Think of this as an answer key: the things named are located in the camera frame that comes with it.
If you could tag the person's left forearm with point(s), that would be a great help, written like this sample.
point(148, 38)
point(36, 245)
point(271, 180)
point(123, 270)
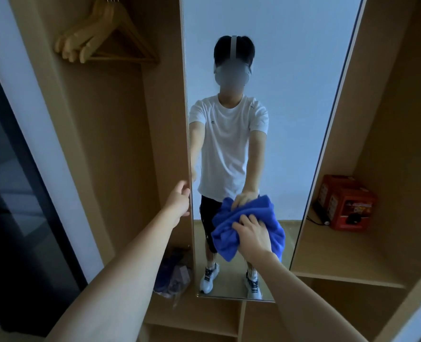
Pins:
point(121, 281)

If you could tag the person's right hand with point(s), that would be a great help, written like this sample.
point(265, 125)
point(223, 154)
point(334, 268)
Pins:
point(255, 238)

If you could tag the blue microfibre cloth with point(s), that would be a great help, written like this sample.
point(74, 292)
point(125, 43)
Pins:
point(224, 238)

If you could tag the tall mirror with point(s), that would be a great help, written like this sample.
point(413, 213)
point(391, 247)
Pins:
point(296, 67)

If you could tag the light wooden wardrobe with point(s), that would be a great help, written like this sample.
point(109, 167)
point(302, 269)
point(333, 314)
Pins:
point(392, 121)

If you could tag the black framed glass door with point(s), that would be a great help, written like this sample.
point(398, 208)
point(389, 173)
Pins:
point(18, 227)

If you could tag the person's right forearm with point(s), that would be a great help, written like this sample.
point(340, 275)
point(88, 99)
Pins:
point(303, 302)

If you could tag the person's left hand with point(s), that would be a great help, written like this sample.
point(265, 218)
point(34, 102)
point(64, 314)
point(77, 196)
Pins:
point(180, 203)

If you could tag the clear bag of slippers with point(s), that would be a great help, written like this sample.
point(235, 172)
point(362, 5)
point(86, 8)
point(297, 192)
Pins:
point(173, 274)

